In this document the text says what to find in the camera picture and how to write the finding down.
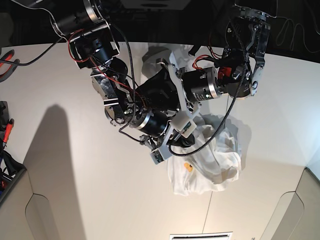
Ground white vent grille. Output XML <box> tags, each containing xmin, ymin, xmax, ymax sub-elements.
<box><xmin>169</xmin><ymin>232</ymin><xmax>233</xmax><ymax>240</ymax></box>

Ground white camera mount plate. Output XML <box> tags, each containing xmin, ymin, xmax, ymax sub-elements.
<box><xmin>121</xmin><ymin>0</ymin><xmax>190</xmax><ymax>11</ymax></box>

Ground orange grey pliers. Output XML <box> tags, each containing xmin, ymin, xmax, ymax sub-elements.
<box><xmin>0</xmin><ymin>49</ymin><xmax>17</xmax><ymax>83</ymax></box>

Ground white printed t-shirt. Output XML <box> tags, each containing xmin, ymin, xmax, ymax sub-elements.
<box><xmin>141</xmin><ymin>42</ymin><xmax>252</xmax><ymax>198</ymax></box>

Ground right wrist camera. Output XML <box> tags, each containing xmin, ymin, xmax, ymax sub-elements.
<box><xmin>170</xmin><ymin>110</ymin><xmax>197</xmax><ymax>138</ymax></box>

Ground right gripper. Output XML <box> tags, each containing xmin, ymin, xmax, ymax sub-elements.
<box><xmin>140</xmin><ymin>119</ymin><xmax>195</xmax><ymax>165</ymax></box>

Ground orange handled tool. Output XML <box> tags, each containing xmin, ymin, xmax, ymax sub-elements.
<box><xmin>2</xmin><ymin>118</ymin><xmax>14</xmax><ymax>149</ymax></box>

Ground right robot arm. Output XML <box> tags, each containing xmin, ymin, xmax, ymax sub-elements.
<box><xmin>20</xmin><ymin>0</ymin><xmax>199</xmax><ymax>164</ymax></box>

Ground right braided black cable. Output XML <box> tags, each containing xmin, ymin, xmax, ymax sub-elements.
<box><xmin>167</xmin><ymin>19</ymin><xmax>251</xmax><ymax>157</ymax></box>

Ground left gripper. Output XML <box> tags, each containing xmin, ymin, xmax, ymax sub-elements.
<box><xmin>136</xmin><ymin>58</ymin><xmax>200</xmax><ymax>118</ymax></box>

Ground left braided black cable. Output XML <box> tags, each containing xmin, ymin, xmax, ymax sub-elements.
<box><xmin>109</xmin><ymin>23</ymin><xmax>141</xmax><ymax>133</ymax></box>

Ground braided black cable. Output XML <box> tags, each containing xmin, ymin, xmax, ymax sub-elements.
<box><xmin>109</xmin><ymin>23</ymin><xmax>141</xmax><ymax>133</ymax></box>
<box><xmin>167</xmin><ymin>19</ymin><xmax>251</xmax><ymax>157</ymax></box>

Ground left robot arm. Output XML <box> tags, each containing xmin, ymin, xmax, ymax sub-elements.
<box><xmin>137</xmin><ymin>0</ymin><xmax>271</xmax><ymax>118</ymax></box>

